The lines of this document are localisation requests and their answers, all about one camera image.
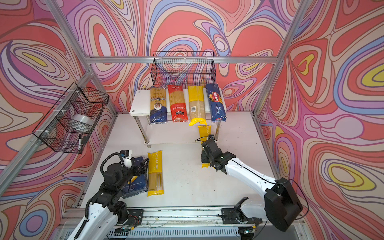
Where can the black wire basket back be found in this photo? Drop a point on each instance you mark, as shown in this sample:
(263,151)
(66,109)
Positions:
(183,68)

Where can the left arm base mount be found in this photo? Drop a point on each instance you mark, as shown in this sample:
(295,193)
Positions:
(133,220)

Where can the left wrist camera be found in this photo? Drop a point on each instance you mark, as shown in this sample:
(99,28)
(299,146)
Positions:
(125,154)

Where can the yellow clear spaghetti bag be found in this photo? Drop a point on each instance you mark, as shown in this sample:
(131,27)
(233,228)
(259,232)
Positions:
(197,105)

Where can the blue Barilla pasta box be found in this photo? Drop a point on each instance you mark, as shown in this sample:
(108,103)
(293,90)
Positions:
(138,185)

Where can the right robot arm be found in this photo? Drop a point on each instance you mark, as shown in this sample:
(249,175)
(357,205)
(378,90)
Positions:
(281,205)

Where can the clear blue Ankara spaghetti bag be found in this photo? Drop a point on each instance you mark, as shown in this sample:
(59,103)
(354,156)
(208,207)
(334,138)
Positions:
(158,106)

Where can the yellow pastatime bag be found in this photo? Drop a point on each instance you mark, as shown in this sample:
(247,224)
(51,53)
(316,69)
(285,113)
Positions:
(204,132)
(155,174)

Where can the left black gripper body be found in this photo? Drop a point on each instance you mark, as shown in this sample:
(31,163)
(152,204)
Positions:
(126,174)

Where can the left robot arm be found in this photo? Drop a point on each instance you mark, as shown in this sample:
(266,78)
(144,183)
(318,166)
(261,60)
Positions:
(104,210)

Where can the black wire basket left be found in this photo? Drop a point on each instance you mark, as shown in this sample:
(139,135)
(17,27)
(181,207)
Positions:
(61,134)

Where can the blue Barilla spaghetti bag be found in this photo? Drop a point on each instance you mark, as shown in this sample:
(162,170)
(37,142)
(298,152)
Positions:
(216,103)

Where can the black marker pen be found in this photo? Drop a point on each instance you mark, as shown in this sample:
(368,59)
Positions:
(80,143)

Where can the white two-tier shelf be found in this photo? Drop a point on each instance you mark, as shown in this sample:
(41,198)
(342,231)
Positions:
(168,133)

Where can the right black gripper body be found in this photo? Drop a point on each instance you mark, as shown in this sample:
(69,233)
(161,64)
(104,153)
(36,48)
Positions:
(206,158)

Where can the red spaghetti bag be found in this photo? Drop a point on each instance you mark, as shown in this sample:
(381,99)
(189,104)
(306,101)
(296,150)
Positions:
(177,104)

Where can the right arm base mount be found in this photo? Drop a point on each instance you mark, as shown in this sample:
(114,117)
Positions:
(236,216)

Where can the black wire basket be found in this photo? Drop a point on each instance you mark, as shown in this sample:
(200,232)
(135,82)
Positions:
(61,134)
(183,68)

